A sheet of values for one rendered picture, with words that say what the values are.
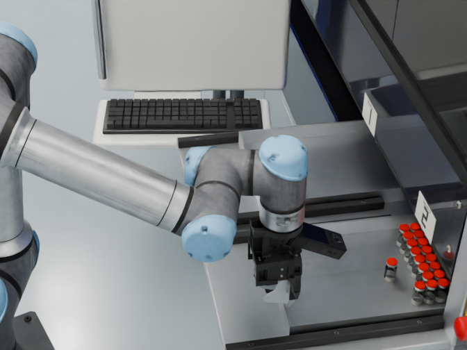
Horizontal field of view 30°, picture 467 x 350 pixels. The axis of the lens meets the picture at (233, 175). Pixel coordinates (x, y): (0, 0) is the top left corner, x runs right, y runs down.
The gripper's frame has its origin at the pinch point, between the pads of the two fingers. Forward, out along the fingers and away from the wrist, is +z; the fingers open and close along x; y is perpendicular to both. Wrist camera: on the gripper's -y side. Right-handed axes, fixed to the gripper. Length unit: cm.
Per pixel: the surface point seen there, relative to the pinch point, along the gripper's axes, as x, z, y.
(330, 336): 8.0, 1.9, -5.5
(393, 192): -27.9, 2.0, -29.4
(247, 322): 0.5, 3.6, 8.1
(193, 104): -79, 9, 6
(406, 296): -0.4, 4.0, -22.8
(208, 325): -78, 92, 5
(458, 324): 18.1, -8.5, -23.5
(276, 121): -120, 46, -26
